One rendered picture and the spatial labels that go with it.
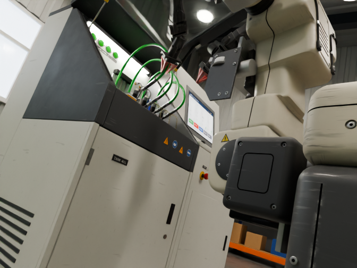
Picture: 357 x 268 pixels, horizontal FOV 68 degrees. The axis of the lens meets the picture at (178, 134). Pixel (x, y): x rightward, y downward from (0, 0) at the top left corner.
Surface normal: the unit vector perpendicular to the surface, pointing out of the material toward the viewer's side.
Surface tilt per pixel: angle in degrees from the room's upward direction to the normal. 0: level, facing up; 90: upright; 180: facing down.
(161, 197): 90
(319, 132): 90
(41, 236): 90
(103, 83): 90
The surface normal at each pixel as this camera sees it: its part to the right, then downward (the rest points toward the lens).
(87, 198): 0.80, 0.06
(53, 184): -0.54, -0.37
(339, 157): -0.66, 0.39
